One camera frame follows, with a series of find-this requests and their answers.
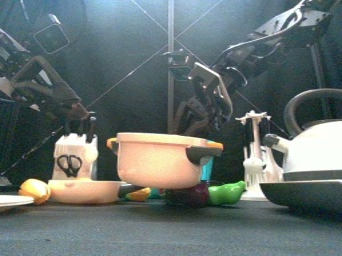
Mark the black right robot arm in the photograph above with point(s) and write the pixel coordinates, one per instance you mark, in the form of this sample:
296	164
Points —
302	23

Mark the white toy knife block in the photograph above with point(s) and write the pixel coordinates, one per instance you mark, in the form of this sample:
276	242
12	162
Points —
73	146

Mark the black toy scissors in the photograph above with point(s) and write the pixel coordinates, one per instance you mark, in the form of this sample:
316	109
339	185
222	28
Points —
69	165

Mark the white utensil rack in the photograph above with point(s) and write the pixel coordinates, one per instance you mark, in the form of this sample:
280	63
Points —
255	133

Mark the white toy fork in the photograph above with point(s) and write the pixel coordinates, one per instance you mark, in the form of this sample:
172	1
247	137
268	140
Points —
252	165

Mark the yellow toy lemon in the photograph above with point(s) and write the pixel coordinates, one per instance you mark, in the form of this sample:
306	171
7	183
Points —
35	190

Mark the white toy spatula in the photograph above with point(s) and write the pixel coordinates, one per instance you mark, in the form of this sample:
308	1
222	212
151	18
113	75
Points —
272	166

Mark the cream toy frying pan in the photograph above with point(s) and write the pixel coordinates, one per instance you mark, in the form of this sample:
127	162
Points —
81	192

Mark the purple toy eggplant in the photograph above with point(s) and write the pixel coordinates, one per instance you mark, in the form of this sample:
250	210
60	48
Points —
188	196

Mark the green toy pepper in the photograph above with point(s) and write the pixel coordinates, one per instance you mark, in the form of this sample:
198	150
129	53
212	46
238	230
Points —
224	194

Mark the orange toy fruit slice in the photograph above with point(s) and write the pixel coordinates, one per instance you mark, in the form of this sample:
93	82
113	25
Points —
140	195

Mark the white plate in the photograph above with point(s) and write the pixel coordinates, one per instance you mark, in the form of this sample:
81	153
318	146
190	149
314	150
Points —
13	201

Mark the grey kettle base tray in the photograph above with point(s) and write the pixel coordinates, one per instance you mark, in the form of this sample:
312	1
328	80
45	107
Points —
307	196

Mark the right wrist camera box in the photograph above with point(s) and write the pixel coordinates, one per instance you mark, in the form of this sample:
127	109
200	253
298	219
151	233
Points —
180	66

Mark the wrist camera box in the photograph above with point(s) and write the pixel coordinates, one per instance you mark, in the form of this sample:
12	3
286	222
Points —
180	66
51	37

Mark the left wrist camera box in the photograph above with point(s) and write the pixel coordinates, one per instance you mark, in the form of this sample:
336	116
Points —
51	37

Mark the grey metal frame post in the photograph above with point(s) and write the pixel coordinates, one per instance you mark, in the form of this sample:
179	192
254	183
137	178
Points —
318	80

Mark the vertical metal frame pole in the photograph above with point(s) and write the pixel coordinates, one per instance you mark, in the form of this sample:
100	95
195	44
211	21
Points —
169	30

